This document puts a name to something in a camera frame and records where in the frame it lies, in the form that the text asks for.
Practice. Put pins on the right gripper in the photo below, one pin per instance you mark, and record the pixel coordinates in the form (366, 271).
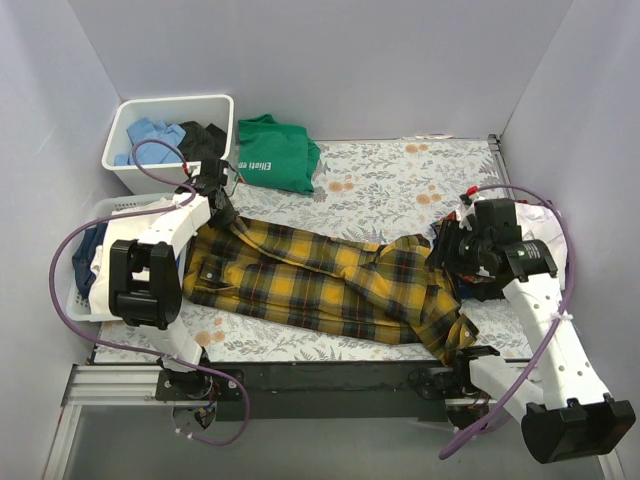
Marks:
(445, 248)

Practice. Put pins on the white folded garment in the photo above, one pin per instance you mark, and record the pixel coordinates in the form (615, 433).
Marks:
(129, 228)

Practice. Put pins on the white folded shirt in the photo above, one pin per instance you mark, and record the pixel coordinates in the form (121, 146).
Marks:
(539, 223)

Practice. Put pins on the green printed shirt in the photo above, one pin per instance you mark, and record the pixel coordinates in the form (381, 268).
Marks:
(276, 156)

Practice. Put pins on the navy blue garment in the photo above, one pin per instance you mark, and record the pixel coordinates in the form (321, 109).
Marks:
(83, 258)

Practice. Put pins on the light blue shirt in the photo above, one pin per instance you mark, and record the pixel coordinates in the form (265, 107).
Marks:
(153, 153)

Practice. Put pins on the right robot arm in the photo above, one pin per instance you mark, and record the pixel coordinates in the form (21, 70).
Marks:
(569, 413)

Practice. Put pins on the yellow plaid long sleeve shirt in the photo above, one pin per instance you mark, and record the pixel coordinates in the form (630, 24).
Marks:
(384, 293)

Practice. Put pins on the white laundry basket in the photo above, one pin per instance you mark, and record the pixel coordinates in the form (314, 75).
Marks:
(77, 308)

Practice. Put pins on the black garment in bin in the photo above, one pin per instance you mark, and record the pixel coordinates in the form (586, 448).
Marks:
(202, 143)

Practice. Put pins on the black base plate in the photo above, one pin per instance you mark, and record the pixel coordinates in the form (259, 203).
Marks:
(422, 390)

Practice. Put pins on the floral tablecloth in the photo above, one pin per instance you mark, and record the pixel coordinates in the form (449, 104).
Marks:
(369, 192)

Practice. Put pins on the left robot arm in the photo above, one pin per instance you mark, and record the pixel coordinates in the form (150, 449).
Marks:
(145, 279)

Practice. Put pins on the aluminium frame rail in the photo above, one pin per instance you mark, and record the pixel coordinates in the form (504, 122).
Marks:
(131, 385)

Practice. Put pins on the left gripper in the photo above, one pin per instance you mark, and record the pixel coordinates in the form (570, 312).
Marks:
(223, 211)

